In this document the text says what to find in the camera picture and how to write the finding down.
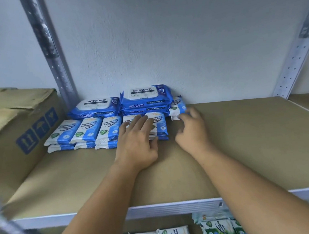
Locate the person's left forearm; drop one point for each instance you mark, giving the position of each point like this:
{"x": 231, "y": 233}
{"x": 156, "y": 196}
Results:
{"x": 98, "y": 212}

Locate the grey metal shelf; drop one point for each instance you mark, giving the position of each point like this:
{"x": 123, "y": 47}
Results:
{"x": 152, "y": 210}

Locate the cardboard box blue print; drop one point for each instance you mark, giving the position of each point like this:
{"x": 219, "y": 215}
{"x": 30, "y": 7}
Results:
{"x": 15, "y": 133}

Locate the person's right hand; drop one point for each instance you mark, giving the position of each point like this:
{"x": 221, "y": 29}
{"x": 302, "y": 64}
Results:
{"x": 195, "y": 133}

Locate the person's left hand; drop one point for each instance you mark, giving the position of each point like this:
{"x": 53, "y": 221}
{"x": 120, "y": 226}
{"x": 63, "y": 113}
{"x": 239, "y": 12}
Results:
{"x": 135, "y": 147}

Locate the person's right forearm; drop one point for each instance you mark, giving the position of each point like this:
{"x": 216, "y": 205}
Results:
{"x": 269, "y": 191}

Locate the group of blue wipe packets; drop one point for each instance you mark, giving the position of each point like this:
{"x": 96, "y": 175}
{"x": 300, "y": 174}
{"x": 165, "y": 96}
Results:
{"x": 69, "y": 131}

